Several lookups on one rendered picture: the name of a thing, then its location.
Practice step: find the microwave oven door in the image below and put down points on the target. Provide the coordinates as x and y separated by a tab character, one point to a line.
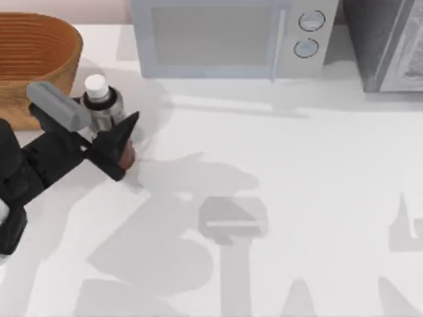
211	36

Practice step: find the round microwave knob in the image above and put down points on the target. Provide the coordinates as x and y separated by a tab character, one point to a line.
311	20
306	48

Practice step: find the pale microwave oven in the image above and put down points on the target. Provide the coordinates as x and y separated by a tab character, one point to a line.
330	13

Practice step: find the orange woven basket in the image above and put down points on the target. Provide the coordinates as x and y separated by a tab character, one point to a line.
36	49

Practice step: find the white-capped brown bottle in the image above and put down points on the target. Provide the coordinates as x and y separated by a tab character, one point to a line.
104	109

